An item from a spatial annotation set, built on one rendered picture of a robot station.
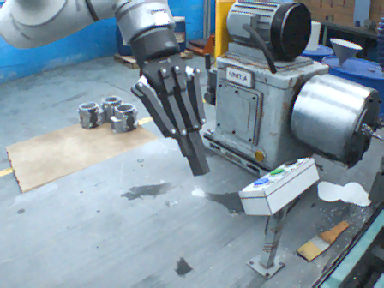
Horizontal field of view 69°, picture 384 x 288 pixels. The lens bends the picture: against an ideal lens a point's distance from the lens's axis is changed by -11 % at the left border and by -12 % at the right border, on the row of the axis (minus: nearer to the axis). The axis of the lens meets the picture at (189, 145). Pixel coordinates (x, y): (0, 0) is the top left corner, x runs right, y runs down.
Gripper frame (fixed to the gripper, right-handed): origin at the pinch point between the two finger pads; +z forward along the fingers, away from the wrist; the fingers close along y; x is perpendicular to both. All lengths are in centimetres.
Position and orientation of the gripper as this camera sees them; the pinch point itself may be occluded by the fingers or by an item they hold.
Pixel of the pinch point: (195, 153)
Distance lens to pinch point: 51.4
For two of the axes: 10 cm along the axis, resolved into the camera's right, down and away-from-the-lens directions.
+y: 7.7, -3.2, 5.6
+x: -5.4, 1.5, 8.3
